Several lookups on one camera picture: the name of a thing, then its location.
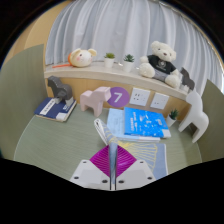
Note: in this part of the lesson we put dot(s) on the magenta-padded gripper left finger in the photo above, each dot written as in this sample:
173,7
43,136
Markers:
88,173

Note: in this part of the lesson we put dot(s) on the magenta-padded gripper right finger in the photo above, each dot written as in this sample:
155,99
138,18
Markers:
136,173

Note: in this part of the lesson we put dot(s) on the blue towel with yellow leaf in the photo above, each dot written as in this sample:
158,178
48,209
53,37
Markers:
150,155

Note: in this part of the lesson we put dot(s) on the light blue book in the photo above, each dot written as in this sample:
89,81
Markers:
115,123

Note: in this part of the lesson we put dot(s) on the small potted plant white pot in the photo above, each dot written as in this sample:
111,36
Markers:
171,120
128,66
109,62

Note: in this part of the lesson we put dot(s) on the pink wooden horse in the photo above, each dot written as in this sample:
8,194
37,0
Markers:
93,100

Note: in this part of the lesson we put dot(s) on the dark blue book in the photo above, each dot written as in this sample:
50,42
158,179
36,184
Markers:
50,110

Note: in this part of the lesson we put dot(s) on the purple round number disc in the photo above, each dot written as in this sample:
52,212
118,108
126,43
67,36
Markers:
118,97

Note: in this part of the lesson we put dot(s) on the large white wooden horse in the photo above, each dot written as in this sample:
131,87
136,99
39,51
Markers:
196,115

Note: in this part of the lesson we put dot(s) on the dark grey wooden horse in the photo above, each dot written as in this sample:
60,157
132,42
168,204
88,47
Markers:
61,90

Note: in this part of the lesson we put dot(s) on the green partition panel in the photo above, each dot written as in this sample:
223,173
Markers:
20,100
213,126

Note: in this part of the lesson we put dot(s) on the light wooden shelf ledge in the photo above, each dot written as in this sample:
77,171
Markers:
100,73

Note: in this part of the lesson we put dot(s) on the small black wooden horse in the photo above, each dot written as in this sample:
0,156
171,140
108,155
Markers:
187,80

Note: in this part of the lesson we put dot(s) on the white teddy bear black shirt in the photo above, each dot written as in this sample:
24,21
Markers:
161,65

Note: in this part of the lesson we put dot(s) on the cream round plush toy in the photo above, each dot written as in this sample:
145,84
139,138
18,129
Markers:
81,57

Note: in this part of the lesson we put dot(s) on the grey white curtain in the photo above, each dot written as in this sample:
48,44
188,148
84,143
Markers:
120,26

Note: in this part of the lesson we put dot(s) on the white wall socket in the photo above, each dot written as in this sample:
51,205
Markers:
159,101
139,97

